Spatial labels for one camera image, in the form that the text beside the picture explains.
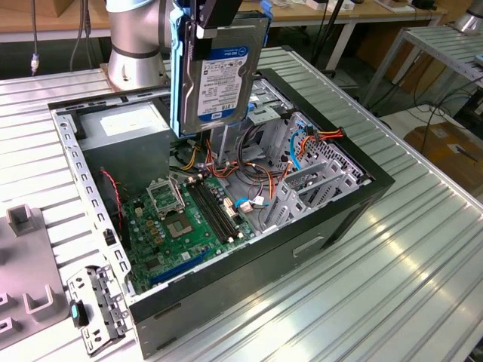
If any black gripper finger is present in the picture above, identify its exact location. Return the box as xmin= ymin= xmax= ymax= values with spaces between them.
xmin=195 ymin=0 xmax=243 ymax=39

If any hard disk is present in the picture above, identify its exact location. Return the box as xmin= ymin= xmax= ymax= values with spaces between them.
xmin=168 ymin=0 xmax=273 ymax=139

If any blue data wire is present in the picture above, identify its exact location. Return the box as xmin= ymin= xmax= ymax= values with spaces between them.
xmin=288 ymin=119 xmax=307 ymax=171

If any orange red power wire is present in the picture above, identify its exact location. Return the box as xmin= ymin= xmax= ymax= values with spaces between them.
xmin=297 ymin=126 xmax=346 ymax=159

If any grey disk bay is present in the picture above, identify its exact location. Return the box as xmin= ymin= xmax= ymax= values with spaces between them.
xmin=259 ymin=111 xmax=374 ymax=234

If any grey optical drive cage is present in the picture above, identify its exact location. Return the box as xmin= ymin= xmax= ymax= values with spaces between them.
xmin=209 ymin=73 xmax=296 ymax=169

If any black tripod stand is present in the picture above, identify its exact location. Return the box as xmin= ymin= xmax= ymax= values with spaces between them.
xmin=311 ymin=0 xmax=350 ymax=78

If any small brown box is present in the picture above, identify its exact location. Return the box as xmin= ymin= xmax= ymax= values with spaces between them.
xmin=51 ymin=0 xmax=76 ymax=19

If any grey power supply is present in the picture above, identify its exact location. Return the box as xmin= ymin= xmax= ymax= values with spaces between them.
xmin=77 ymin=101 xmax=173 ymax=189

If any wooden desk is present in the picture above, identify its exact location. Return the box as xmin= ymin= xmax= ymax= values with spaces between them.
xmin=0 ymin=0 xmax=448 ymax=44

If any black RAM slot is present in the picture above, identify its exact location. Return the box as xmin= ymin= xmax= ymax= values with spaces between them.
xmin=201 ymin=176 xmax=241 ymax=239
xmin=196 ymin=178 xmax=236 ymax=241
xmin=187 ymin=180 xmax=227 ymax=244
xmin=192 ymin=179 xmax=232 ymax=243

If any metal socket cover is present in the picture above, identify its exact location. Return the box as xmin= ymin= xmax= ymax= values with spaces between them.
xmin=146 ymin=176 xmax=186 ymax=222

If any CPU socket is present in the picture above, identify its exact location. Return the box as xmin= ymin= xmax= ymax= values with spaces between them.
xmin=164 ymin=214 xmax=195 ymax=241

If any metal slat side table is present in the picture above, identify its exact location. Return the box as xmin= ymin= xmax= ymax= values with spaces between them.
xmin=371 ymin=24 xmax=483 ymax=109

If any green motherboard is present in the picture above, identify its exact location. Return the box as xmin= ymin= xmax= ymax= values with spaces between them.
xmin=119 ymin=173 xmax=260 ymax=298

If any blue expansion slot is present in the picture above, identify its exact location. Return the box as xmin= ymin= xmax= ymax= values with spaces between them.
xmin=149 ymin=247 xmax=212 ymax=287

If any cardboard box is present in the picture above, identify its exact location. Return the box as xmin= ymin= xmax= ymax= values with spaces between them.
xmin=403 ymin=121 xmax=483 ymax=188

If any black PC case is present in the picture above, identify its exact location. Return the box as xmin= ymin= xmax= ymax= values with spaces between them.
xmin=48 ymin=67 xmax=396 ymax=361

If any grey parts rack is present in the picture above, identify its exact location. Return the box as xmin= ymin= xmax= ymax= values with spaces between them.
xmin=0 ymin=203 xmax=72 ymax=350

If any yellow black wire bundle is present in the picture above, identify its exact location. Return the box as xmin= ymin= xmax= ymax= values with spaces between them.
xmin=180 ymin=140 xmax=208 ymax=171

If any orange wire bundle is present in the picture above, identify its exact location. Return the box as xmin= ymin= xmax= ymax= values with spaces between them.
xmin=205 ymin=138 xmax=290 ymax=199

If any wire locking lever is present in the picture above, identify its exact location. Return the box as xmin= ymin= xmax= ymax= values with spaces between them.
xmin=169 ymin=173 xmax=186 ymax=212

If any short blue wire white plug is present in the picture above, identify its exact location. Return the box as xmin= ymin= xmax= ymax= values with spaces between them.
xmin=232 ymin=196 xmax=269 ymax=215

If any black cable with metal connector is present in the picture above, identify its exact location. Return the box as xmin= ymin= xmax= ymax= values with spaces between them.
xmin=29 ymin=0 xmax=42 ymax=77

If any red black twisted wire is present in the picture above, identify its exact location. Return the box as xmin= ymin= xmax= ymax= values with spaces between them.
xmin=100 ymin=168 xmax=128 ymax=231

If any metal slot bracket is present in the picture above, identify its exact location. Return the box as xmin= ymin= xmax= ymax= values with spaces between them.
xmin=66 ymin=263 xmax=134 ymax=358

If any black blue bracket latch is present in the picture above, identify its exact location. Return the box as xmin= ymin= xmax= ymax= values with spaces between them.
xmin=69 ymin=299 xmax=91 ymax=328

